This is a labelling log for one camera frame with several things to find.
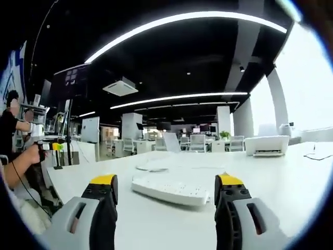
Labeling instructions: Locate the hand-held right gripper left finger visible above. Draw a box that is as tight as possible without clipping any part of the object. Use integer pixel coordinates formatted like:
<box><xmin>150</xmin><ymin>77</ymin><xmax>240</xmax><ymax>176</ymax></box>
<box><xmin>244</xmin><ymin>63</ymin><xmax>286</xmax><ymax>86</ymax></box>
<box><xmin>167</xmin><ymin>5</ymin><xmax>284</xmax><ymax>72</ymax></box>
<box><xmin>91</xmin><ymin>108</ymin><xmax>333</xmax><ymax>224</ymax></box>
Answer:
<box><xmin>40</xmin><ymin>173</ymin><xmax>119</xmax><ymax>250</ymax></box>

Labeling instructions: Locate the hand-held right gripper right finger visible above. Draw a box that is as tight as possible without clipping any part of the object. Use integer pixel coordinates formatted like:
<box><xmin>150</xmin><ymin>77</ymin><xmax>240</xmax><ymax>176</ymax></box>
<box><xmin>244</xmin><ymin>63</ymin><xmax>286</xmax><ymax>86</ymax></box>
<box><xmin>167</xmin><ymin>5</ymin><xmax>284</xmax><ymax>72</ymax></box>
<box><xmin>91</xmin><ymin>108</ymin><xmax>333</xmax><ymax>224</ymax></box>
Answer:
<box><xmin>214</xmin><ymin>171</ymin><xmax>290</xmax><ymax>250</ymax></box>

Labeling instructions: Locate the white power strip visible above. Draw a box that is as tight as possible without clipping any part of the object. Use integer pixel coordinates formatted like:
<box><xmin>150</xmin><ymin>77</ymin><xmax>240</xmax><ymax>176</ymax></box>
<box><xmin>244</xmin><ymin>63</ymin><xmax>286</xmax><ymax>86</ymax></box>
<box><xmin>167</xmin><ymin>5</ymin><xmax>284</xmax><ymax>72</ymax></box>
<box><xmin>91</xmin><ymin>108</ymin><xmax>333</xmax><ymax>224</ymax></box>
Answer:
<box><xmin>131</xmin><ymin>173</ymin><xmax>212</xmax><ymax>208</ymax></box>

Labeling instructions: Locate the straight ceiling light strip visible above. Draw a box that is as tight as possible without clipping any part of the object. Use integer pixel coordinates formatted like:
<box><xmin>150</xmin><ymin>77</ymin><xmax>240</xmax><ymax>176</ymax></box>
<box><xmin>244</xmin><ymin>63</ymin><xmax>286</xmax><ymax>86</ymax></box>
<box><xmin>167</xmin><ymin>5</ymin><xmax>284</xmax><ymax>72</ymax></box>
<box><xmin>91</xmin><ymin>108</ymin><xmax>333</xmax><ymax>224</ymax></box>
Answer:
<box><xmin>109</xmin><ymin>91</ymin><xmax>249</xmax><ymax>110</ymax></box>

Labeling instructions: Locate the curved ceiling light strip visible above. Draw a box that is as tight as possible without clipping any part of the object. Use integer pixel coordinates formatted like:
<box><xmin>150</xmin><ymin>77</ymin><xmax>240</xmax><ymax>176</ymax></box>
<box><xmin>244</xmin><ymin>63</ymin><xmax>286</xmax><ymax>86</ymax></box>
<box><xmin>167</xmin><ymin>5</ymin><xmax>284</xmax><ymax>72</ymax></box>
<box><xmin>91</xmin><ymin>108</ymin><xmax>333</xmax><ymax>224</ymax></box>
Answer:
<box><xmin>84</xmin><ymin>10</ymin><xmax>287</xmax><ymax>64</ymax></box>

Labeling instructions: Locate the person's left hand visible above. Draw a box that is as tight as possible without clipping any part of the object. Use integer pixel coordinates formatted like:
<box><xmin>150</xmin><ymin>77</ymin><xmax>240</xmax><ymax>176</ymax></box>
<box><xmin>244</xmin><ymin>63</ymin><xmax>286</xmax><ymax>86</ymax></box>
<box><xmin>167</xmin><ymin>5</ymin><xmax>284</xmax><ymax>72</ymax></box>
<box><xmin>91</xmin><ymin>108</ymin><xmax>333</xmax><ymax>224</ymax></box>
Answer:
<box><xmin>24</xmin><ymin>144</ymin><xmax>42</xmax><ymax>166</ymax></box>

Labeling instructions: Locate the black tripod stand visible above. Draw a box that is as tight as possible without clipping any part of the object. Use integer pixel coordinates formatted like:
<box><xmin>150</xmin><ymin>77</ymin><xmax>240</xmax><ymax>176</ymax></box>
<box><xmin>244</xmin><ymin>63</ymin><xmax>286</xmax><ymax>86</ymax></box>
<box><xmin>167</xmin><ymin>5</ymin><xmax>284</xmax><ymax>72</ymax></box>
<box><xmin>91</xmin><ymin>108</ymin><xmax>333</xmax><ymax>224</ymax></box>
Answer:
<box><xmin>53</xmin><ymin>98</ymin><xmax>75</xmax><ymax>170</ymax></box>

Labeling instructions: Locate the grey equipment shelf rack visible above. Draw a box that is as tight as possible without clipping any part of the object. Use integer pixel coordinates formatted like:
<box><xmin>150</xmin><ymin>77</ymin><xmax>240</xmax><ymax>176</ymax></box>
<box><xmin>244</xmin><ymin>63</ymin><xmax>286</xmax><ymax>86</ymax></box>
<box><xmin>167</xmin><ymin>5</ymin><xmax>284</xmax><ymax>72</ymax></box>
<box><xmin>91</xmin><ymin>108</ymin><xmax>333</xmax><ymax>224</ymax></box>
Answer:
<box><xmin>19</xmin><ymin>102</ymin><xmax>50</xmax><ymax>136</ymax></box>

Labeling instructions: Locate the white standing whiteboard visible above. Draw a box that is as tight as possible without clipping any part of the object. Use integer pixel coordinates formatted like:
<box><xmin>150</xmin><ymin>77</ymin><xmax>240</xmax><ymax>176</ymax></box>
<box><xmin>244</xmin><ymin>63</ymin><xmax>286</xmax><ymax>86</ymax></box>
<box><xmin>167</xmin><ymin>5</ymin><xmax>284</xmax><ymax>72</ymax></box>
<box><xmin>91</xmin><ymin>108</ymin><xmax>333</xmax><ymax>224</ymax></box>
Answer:
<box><xmin>81</xmin><ymin>116</ymin><xmax>100</xmax><ymax>144</ymax></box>

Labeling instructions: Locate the row of mesh office chairs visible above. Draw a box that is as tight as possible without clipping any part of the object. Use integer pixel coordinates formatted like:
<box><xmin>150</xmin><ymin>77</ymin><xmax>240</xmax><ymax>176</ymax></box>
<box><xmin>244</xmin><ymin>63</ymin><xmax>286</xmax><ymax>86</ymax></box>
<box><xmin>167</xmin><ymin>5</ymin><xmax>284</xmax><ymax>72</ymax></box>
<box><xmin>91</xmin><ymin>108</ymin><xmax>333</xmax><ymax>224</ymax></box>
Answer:
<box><xmin>106</xmin><ymin>134</ymin><xmax>245</xmax><ymax>157</ymax></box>

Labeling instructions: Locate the white printer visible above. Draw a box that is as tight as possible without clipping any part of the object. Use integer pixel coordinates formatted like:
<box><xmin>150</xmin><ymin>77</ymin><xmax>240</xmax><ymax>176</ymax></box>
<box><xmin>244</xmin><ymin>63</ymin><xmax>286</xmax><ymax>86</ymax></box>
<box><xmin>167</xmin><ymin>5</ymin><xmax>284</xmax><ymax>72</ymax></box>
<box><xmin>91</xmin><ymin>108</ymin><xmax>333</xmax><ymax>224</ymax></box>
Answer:
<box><xmin>244</xmin><ymin>134</ymin><xmax>290</xmax><ymax>157</ymax></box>

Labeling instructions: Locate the ceiling air conditioner unit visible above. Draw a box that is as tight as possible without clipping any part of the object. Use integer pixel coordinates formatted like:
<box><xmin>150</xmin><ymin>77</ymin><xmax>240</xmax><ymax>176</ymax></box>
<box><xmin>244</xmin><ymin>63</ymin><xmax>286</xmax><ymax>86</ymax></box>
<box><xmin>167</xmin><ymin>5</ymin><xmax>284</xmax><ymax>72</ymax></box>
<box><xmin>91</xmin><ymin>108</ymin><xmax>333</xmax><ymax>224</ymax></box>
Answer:
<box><xmin>102</xmin><ymin>79</ymin><xmax>139</xmax><ymax>97</ymax></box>

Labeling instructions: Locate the white high-back chair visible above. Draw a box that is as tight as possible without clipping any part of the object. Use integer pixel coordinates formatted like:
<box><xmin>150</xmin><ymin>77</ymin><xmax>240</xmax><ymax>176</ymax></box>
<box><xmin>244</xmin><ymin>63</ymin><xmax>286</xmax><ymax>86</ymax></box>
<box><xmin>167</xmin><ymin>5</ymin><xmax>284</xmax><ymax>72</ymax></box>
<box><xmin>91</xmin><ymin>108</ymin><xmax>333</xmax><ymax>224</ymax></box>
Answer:
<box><xmin>162</xmin><ymin>132</ymin><xmax>182</xmax><ymax>153</ymax></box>

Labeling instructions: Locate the white round appliance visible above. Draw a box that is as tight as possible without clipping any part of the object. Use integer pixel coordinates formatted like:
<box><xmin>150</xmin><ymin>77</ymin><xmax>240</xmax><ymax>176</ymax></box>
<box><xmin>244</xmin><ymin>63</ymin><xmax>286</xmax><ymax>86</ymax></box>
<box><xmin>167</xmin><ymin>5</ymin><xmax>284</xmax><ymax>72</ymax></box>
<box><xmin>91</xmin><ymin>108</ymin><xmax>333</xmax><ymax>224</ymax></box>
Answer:
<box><xmin>279</xmin><ymin>121</ymin><xmax>296</xmax><ymax>137</ymax></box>

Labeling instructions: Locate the large dark wall monitor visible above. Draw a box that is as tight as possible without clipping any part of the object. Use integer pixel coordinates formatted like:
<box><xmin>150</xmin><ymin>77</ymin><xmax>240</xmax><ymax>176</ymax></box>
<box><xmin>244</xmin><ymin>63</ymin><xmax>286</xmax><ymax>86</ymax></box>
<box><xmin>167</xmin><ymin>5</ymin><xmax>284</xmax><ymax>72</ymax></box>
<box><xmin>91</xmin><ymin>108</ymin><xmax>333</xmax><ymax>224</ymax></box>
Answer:
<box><xmin>53</xmin><ymin>63</ymin><xmax>91</xmax><ymax>102</ymax></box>

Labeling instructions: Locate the long grey table frame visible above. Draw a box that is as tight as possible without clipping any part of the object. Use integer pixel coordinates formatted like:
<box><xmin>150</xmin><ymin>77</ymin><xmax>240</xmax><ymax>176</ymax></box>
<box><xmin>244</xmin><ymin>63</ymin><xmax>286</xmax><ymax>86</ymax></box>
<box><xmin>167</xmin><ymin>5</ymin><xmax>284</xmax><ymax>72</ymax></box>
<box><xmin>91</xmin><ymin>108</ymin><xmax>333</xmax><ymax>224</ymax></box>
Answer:
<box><xmin>46</xmin><ymin>142</ymin><xmax>333</xmax><ymax>250</ymax></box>

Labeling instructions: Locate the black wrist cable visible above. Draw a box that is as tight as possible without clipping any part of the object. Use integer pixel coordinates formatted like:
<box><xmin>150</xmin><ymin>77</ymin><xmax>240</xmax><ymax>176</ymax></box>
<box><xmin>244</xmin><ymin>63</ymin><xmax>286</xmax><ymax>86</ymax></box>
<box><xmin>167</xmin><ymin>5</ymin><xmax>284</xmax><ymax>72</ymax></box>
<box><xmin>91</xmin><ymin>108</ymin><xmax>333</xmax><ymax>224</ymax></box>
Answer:
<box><xmin>10</xmin><ymin>160</ymin><xmax>54</xmax><ymax>218</ymax></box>

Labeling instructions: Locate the blue and white wall poster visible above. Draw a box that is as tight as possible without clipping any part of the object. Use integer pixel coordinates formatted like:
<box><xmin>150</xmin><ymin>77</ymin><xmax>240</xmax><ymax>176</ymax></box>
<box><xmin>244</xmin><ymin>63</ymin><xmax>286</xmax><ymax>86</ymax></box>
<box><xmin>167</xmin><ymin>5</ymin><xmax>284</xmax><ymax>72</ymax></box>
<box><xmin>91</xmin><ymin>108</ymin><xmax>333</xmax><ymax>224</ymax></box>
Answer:
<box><xmin>0</xmin><ymin>40</ymin><xmax>28</xmax><ymax>110</ymax></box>

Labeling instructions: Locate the thin black table cable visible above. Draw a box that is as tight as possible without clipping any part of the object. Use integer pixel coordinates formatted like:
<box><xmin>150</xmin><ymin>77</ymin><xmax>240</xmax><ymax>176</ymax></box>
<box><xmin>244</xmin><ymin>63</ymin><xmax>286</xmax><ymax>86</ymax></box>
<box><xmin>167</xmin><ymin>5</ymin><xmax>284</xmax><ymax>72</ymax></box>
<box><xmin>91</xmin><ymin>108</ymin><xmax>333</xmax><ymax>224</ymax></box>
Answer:
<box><xmin>303</xmin><ymin>144</ymin><xmax>333</xmax><ymax>161</ymax></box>

